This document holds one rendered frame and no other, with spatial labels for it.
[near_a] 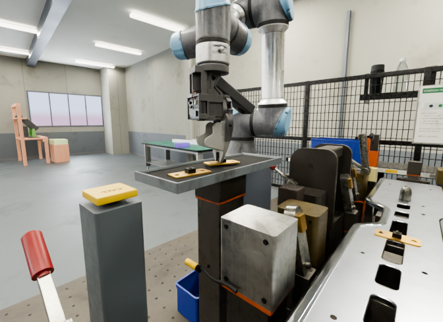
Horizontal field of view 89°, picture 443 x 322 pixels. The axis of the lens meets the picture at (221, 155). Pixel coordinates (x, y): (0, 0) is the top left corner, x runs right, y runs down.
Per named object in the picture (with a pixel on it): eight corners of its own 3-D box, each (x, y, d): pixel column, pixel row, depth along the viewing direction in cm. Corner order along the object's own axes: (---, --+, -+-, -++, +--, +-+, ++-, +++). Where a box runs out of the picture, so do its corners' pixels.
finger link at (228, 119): (217, 141, 53) (215, 103, 52) (223, 141, 54) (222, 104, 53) (227, 142, 49) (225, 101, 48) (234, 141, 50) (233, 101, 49)
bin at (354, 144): (362, 164, 125) (365, 141, 123) (308, 158, 146) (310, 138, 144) (370, 161, 136) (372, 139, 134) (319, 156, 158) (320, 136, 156)
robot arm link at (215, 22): (238, -3, 50) (219, -24, 43) (237, 49, 52) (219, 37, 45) (207, 6, 54) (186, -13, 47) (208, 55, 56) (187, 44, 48)
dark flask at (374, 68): (381, 94, 137) (384, 63, 135) (366, 95, 142) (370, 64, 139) (383, 95, 143) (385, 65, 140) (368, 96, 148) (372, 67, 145)
